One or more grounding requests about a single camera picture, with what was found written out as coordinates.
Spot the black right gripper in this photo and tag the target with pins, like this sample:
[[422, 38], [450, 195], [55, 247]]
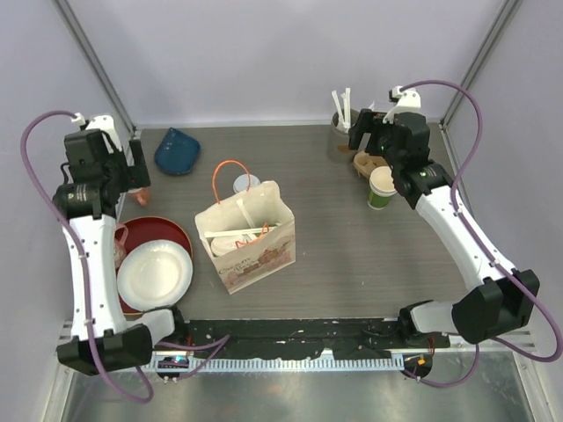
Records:
[[369, 122]]

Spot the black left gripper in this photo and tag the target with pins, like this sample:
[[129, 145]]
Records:
[[135, 176]]

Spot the brown pulp cup carrier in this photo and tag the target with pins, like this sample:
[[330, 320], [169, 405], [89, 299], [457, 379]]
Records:
[[364, 163]]

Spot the white plastic cup lid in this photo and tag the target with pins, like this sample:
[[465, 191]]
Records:
[[223, 245]]

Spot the white plastic lid stack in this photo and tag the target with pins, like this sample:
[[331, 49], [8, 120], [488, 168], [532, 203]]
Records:
[[244, 182]]

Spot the white straw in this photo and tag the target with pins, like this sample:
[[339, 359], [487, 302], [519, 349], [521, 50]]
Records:
[[236, 232], [245, 214]]

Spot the bear print paper bag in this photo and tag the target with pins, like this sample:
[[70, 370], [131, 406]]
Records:
[[257, 256]]

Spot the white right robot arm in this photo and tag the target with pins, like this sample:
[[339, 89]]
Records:
[[499, 296]]

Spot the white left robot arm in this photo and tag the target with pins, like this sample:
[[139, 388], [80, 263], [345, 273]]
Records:
[[101, 338]]

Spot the small pink cup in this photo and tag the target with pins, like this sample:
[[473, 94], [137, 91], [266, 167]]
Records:
[[141, 196]]

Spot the stacked green paper cups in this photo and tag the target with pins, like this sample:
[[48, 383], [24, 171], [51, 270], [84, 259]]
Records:
[[382, 188]]

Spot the grey straw holder cup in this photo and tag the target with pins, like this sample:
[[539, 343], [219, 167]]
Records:
[[338, 136]]

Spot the pink floral mug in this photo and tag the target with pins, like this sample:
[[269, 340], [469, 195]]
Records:
[[119, 250]]

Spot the blue ceramic dish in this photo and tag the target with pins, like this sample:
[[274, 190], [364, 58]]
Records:
[[177, 153]]

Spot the white paper plate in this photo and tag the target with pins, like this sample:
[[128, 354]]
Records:
[[155, 274]]

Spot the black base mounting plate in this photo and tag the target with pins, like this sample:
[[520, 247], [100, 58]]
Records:
[[299, 339]]

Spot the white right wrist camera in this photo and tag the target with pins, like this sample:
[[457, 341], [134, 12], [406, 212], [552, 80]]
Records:
[[404, 100]]

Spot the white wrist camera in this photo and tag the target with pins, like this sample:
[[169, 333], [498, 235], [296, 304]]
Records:
[[404, 100], [102, 122]]

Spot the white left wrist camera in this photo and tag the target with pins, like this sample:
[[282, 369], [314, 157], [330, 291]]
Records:
[[102, 122]]

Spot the white slotted cable duct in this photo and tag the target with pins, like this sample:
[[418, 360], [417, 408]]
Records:
[[324, 363]]

